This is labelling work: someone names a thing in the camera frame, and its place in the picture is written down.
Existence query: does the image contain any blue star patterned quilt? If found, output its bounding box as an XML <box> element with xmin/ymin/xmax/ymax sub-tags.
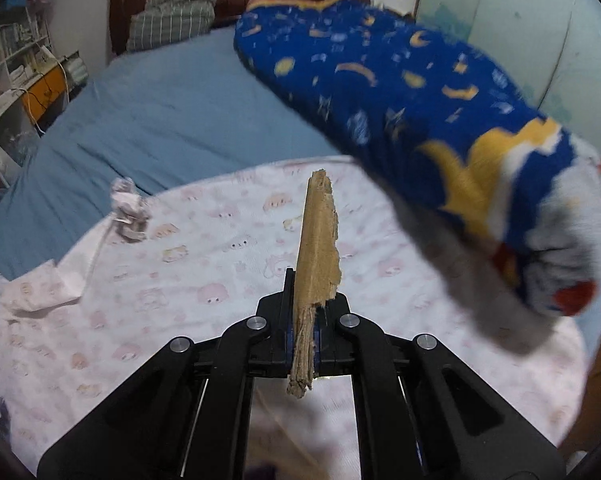
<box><xmin>234</xmin><ymin>0</ymin><xmax>601</xmax><ymax>351</ymax></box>

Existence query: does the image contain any white paper ball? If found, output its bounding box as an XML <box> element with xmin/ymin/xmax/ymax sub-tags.
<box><xmin>110</xmin><ymin>178</ymin><xmax>151</xmax><ymax>243</ymax></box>

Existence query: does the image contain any blue bed sheet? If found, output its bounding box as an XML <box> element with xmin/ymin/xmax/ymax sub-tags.
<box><xmin>0</xmin><ymin>27</ymin><xmax>335</xmax><ymax>280</ymax></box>

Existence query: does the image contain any white patterned sheet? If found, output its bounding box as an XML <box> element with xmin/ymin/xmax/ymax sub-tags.
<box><xmin>0</xmin><ymin>157</ymin><xmax>589</xmax><ymax>467</ymax></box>

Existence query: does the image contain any striped grey pillow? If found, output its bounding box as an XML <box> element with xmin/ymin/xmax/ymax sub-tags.
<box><xmin>126</xmin><ymin>0</ymin><xmax>217</xmax><ymax>52</ymax></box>

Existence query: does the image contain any wooden bookshelf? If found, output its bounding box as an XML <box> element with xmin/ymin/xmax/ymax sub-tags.
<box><xmin>0</xmin><ymin>0</ymin><xmax>89</xmax><ymax>188</ymax></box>

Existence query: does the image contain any brown cardboard piece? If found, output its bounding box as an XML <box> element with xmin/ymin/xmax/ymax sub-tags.
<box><xmin>286</xmin><ymin>169</ymin><xmax>342</xmax><ymax>399</ymax></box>

